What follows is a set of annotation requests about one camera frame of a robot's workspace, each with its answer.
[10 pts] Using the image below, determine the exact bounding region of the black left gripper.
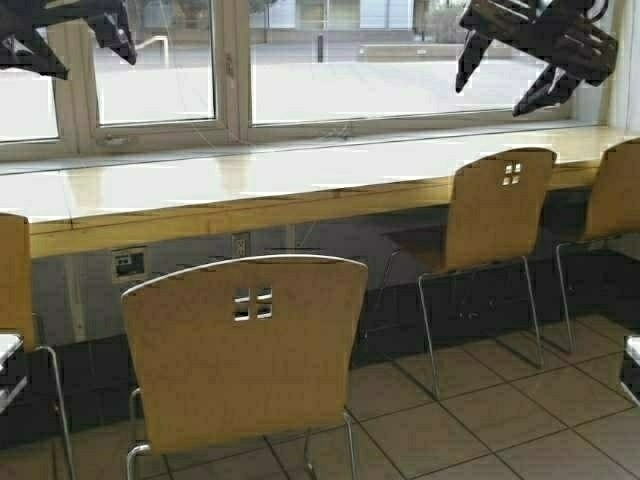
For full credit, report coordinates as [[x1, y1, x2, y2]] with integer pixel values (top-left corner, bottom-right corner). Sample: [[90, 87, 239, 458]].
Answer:
[[1, 1, 137, 80]]

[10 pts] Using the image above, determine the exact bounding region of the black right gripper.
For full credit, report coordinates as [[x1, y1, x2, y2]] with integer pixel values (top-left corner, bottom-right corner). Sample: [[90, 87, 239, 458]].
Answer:
[[455, 1, 618, 117]]

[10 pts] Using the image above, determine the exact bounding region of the wooden chair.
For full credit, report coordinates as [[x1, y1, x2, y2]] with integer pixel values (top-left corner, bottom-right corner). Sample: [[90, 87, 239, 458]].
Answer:
[[121, 254, 368, 479], [541, 139, 639, 353], [1, 212, 77, 479], [385, 147, 557, 400]]

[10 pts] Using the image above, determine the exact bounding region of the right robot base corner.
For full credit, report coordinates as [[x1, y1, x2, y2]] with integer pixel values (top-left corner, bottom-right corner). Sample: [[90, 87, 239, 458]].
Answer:
[[619, 335, 640, 405]]

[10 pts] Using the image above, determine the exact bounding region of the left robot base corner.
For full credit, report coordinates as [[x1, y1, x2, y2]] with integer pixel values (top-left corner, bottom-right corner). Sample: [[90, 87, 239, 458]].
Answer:
[[1, 332, 28, 412]]

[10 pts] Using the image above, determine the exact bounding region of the long wooden window counter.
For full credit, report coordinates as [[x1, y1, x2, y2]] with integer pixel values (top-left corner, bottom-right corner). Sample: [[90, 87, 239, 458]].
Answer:
[[1, 126, 637, 258]]

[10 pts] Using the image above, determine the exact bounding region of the wall power outlet box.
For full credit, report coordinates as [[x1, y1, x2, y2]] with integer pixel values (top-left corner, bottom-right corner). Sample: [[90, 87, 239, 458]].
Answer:
[[111, 246, 147, 283]]

